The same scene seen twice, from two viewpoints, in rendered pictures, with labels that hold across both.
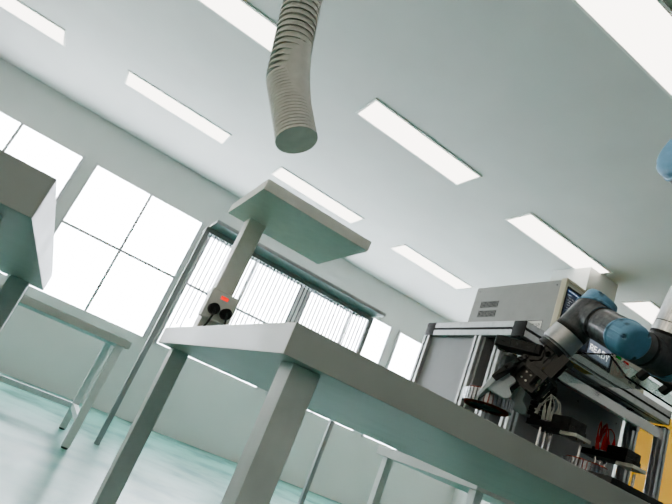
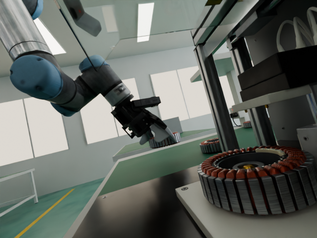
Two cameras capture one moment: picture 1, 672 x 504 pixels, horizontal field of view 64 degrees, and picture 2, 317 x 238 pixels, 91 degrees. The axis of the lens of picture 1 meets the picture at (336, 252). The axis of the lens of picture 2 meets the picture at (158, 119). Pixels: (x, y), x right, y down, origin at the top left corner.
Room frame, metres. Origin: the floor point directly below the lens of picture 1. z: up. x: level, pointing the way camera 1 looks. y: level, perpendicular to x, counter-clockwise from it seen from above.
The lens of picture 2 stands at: (1.34, -0.99, 0.87)
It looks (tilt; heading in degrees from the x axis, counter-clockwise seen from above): 4 degrees up; 102
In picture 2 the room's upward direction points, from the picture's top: 14 degrees counter-clockwise
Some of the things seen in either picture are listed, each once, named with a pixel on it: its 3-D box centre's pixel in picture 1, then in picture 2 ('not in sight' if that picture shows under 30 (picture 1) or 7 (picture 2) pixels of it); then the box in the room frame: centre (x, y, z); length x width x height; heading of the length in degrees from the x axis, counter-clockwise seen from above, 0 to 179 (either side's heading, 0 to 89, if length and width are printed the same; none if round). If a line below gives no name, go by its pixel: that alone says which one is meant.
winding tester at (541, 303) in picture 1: (554, 338); not in sight; (1.73, -0.80, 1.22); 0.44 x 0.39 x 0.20; 112
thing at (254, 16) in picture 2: not in sight; (252, 18); (1.51, -0.64, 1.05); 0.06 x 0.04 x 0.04; 112
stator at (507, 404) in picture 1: (487, 401); (164, 140); (1.23, -0.45, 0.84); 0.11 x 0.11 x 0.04
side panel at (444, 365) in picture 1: (438, 384); not in sight; (1.68, -0.46, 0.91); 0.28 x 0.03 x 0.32; 22
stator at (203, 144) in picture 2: not in sight; (215, 144); (1.39, -0.37, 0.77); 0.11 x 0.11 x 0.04
